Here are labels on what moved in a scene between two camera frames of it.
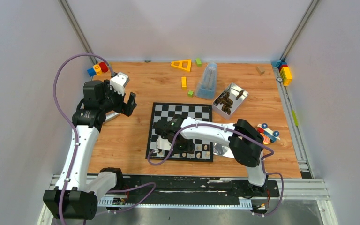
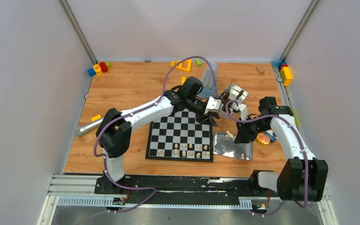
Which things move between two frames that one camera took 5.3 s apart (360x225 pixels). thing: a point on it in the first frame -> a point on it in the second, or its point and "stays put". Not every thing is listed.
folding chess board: (161, 111) stays put
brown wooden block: (260, 70) stays put
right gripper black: (190, 148) -> (243, 136)
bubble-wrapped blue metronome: (206, 87) stays put
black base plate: (196, 187) stays put
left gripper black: (121, 101) -> (207, 114)
